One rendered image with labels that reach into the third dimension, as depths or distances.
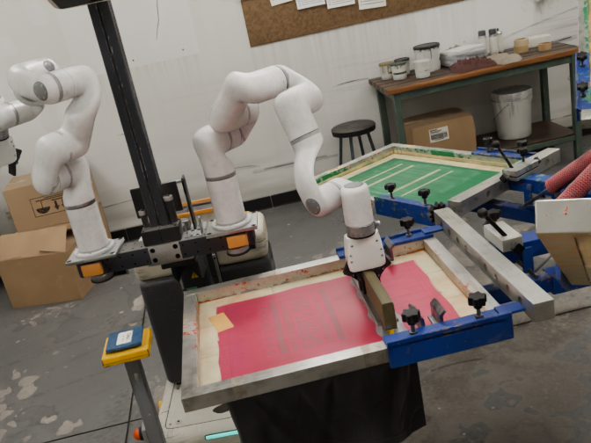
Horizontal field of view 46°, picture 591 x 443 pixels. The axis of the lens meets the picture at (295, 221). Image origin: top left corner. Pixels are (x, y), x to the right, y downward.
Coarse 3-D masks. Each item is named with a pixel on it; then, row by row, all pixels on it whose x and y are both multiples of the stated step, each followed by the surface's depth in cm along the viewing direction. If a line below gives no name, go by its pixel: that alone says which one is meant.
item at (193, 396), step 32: (448, 256) 197; (224, 288) 207; (256, 288) 209; (480, 288) 176; (192, 320) 191; (192, 352) 174; (352, 352) 160; (384, 352) 159; (192, 384) 160; (224, 384) 157; (256, 384) 157; (288, 384) 158
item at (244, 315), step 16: (384, 272) 203; (400, 272) 201; (416, 272) 199; (304, 288) 204; (320, 288) 202; (336, 288) 200; (352, 288) 198; (384, 288) 194; (400, 288) 192; (416, 288) 190; (240, 304) 202; (256, 304) 200; (336, 304) 191; (352, 304) 189; (240, 320) 193; (256, 320) 191; (224, 336) 186
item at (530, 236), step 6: (522, 234) 189; (528, 234) 189; (534, 234) 188; (528, 240) 185; (534, 240) 185; (540, 240) 185; (528, 246) 185; (534, 246) 185; (540, 246) 186; (504, 252) 185; (510, 252) 185; (534, 252) 186; (540, 252) 186; (546, 252) 186; (510, 258) 185; (516, 258) 186
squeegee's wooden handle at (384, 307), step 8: (368, 272) 182; (368, 280) 178; (376, 280) 177; (368, 288) 179; (376, 288) 173; (368, 296) 182; (376, 296) 170; (384, 296) 168; (376, 304) 172; (384, 304) 165; (392, 304) 165; (376, 312) 175; (384, 312) 166; (392, 312) 166; (384, 320) 166; (392, 320) 167; (384, 328) 168; (392, 328) 167
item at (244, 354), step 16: (432, 288) 188; (400, 304) 184; (416, 304) 182; (448, 304) 179; (352, 320) 181; (368, 320) 179; (240, 336) 184; (256, 336) 183; (352, 336) 173; (368, 336) 172; (224, 352) 178; (240, 352) 176; (256, 352) 175; (304, 352) 170; (320, 352) 169; (224, 368) 171; (240, 368) 169; (256, 368) 168
